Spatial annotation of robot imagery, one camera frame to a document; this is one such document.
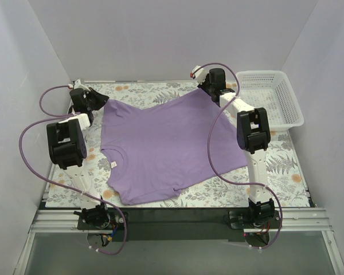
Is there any white plastic laundry basket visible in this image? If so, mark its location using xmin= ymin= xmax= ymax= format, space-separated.
xmin=237 ymin=70 xmax=304 ymax=131

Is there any purple t shirt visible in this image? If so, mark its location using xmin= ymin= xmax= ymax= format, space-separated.
xmin=100 ymin=89 xmax=247 ymax=205

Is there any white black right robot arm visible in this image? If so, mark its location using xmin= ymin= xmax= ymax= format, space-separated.
xmin=190 ymin=65 xmax=275 ymax=229

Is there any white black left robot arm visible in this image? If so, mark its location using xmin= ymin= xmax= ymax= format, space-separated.
xmin=46 ymin=84 xmax=111 ymax=229

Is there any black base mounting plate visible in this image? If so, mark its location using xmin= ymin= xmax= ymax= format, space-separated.
xmin=77 ymin=208 xmax=282 ymax=243

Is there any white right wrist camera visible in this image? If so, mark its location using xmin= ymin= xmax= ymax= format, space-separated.
xmin=190 ymin=65 xmax=208 ymax=84

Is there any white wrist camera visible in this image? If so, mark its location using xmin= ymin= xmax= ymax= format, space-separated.
xmin=190 ymin=65 xmax=208 ymax=84
xmin=73 ymin=78 xmax=89 ymax=91

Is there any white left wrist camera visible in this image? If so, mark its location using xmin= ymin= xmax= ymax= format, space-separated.
xmin=73 ymin=78 xmax=89 ymax=91

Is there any aluminium frame rail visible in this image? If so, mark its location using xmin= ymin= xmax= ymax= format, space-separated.
xmin=15 ymin=207 xmax=344 ymax=274

